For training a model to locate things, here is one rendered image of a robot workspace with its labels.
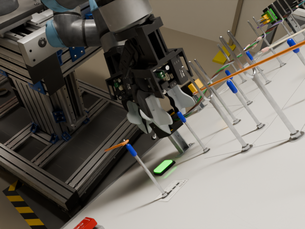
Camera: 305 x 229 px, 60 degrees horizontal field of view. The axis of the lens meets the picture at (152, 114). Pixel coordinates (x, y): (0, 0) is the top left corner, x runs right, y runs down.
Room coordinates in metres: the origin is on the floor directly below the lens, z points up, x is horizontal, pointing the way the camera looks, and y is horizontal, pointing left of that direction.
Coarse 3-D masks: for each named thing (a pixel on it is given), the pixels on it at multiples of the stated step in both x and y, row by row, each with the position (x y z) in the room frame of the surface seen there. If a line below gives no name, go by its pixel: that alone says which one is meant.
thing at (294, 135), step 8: (224, 40) 0.26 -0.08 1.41; (232, 40) 0.26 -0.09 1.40; (240, 48) 0.26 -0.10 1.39; (232, 56) 0.25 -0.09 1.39; (240, 64) 0.24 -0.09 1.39; (256, 72) 0.24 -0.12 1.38; (256, 80) 0.23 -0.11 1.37; (264, 88) 0.22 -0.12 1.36; (272, 104) 0.21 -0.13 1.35; (280, 112) 0.21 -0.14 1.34; (288, 120) 0.20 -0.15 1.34; (288, 128) 0.20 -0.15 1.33; (296, 136) 0.19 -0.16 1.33
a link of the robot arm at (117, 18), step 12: (120, 0) 0.37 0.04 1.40; (132, 0) 0.38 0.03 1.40; (144, 0) 0.39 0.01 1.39; (108, 12) 0.37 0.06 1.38; (120, 12) 0.37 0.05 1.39; (132, 12) 0.37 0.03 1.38; (144, 12) 0.38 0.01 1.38; (108, 24) 0.38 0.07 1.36; (120, 24) 0.37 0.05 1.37; (132, 24) 0.37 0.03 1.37
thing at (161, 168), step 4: (168, 160) 0.31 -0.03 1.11; (160, 164) 0.31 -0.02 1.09; (164, 164) 0.30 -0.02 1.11; (168, 164) 0.30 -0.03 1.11; (172, 164) 0.30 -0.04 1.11; (156, 168) 0.30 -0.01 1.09; (160, 168) 0.29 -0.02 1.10; (164, 168) 0.29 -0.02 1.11; (168, 168) 0.29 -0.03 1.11; (156, 172) 0.29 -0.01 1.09; (160, 172) 0.28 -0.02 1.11; (164, 172) 0.28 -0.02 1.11
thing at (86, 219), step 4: (84, 220) 0.19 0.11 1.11; (88, 220) 0.18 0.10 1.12; (92, 220) 0.18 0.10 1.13; (80, 224) 0.18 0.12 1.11; (84, 224) 0.17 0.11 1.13; (88, 224) 0.17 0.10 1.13; (92, 224) 0.17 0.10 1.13; (96, 224) 0.17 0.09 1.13; (76, 228) 0.17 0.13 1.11; (80, 228) 0.17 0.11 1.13; (84, 228) 0.16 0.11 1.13; (88, 228) 0.17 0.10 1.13; (92, 228) 0.17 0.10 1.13
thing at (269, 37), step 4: (300, 8) 1.14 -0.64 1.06; (296, 12) 1.12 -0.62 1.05; (300, 12) 1.11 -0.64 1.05; (304, 12) 1.10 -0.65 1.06; (296, 16) 1.10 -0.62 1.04; (300, 16) 1.56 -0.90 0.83; (304, 16) 1.10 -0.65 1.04; (296, 20) 1.08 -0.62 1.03; (300, 20) 1.07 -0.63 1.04; (304, 20) 1.06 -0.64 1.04; (268, 24) 1.15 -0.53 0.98; (300, 24) 1.07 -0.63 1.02; (268, 28) 1.15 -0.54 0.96; (276, 28) 1.15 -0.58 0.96; (272, 32) 1.13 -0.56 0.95; (268, 36) 1.14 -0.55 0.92; (272, 36) 1.13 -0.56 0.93; (268, 40) 1.13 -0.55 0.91; (272, 40) 1.15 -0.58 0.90; (264, 44) 1.14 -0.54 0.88
